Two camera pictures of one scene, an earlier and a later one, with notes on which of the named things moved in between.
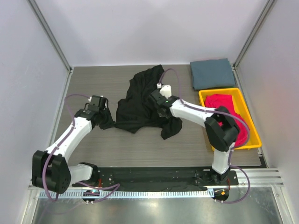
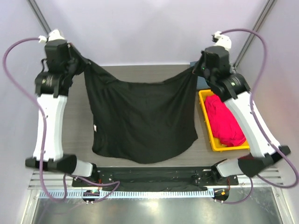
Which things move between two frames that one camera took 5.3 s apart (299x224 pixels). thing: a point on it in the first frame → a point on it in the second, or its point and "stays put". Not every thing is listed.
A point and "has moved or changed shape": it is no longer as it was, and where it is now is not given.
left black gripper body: (106, 115) → (68, 66)
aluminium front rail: (247, 178) stays put
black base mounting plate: (167, 177) stays put
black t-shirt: (136, 110) has moved or changed shape
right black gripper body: (160, 113) → (207, 72)
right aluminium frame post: (267, 5) stays put
